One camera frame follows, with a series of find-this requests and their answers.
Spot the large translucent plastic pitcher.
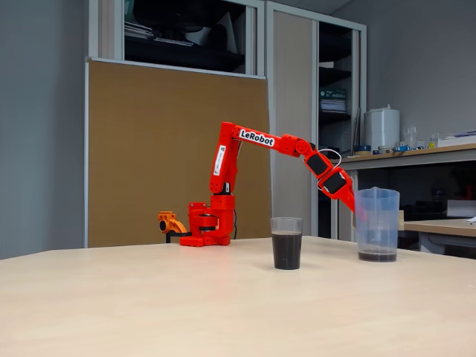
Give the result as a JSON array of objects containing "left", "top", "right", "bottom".
[{"left": 353, "top": 187, "right": 405, "bottom": 263}]

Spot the translucent plastic cup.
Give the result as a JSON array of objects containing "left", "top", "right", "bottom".
[{"left": 270, "top": 216, "right": 303, "bottom": 271}]

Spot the grey sideboard with wooden top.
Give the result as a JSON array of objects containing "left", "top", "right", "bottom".
[{"left": 327, "top": 143, "right": 476, "bottom": 257}]

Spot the white cylindrical appliance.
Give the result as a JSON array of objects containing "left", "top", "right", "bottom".
[{"left": 363, "top": 104, "right": 401, "bottom": 152}]

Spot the white paper stack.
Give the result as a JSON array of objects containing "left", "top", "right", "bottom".
[{"left": 319, "top": 99, "right": 348, "bottom": 115}]

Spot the clear drinking glass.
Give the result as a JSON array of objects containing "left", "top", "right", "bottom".
[{"left": 402, "top": 126, "right": 419, "bottom": 148}]

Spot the white storage box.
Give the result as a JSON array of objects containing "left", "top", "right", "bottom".
[{"left": 446, "top": 199, "right": 476, "bottom": 219}]

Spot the grey cabinet with tambour door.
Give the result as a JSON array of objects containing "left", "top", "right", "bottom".
[{"left": 266, "top": 0, "right": 368, "bottom": 239}]

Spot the flat white box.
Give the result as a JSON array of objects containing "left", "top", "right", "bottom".
[{"left": 437, "top": 129, "right": 476, "bottom": 148}]

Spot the orange table clamp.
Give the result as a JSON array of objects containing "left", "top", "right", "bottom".
[{"left": 157, "top": 210, "right": 193, "bottom": 245}]

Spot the white folded sheet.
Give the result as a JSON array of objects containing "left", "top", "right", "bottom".
[{"left": 184, "top": 10, "right": 239, "bottom": 55}]

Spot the brown pin board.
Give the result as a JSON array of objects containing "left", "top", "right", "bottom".
[{"left": 84, "top": 57, "right": 272, "bottom": 249}]

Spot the spiral notebook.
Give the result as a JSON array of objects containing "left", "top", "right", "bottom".
[{"left": 153, "top": 36, "right": 195, "bottom": 48}]

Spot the grey paper stack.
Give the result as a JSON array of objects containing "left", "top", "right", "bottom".
[{"left": 124, "top": 21, "right": 155, "bottom": 40}]

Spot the grey cabinet with dark shelves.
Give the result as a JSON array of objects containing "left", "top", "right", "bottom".
[{"left": 88, "top": 0, "right": 267, "bottom": 79}]

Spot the low desk with grey frame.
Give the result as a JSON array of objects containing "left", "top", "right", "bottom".
[{"left": 399, "top": 217, "right": 476, "bottom": 257}]

